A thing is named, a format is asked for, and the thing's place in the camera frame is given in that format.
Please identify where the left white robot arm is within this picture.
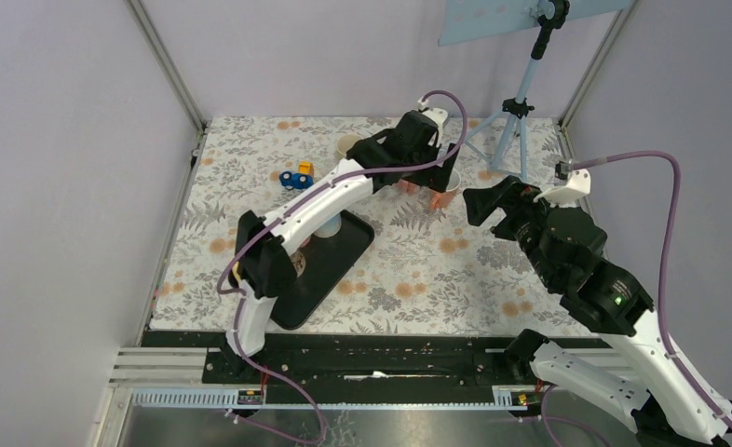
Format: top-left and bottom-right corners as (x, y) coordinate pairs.
(216, 107), (459, 383)

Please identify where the black plastic tray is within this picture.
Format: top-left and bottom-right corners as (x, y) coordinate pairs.
(271, 210), (375, 330)

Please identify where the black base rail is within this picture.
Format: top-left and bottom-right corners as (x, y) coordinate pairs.
(202, 333), (547, 407)

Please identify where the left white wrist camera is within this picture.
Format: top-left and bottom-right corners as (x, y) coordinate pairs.
(417, 100), (449, 134)

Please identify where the light blue tripod stand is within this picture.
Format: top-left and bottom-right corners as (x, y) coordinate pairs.
(446, 0), (633, 180)

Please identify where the cream floral mug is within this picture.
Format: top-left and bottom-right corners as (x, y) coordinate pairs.
(291, 251), (306, 277)

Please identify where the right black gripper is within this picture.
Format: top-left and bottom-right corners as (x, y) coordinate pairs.
(459, 173), (566, 286)

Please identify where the floral tablecloth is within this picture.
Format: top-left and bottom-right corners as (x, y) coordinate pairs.
(149, 116), (588, 337)

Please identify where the light blue mug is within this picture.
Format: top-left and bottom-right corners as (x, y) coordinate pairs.
(314, 213), (342, 238)

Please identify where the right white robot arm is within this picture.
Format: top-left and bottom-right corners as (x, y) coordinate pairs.
(463, 176), (732, 446)

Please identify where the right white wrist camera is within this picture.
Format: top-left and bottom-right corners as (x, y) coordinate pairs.
(533, 161), (592, 206)

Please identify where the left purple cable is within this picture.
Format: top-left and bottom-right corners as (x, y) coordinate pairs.
(216, 89), (469, 447)

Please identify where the light green mug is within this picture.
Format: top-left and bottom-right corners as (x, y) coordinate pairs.
(335, 134), (361, 159)

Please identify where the salmon textured square mug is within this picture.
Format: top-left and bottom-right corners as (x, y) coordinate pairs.
(429, 169), (461, 211)

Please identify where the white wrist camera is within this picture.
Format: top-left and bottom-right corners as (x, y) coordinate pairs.
(417, 100), (449, 134)
(533, 161), (592, 206)

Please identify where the blue yellow toy truck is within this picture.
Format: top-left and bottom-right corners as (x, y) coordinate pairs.
(278, 161), (315, 190)

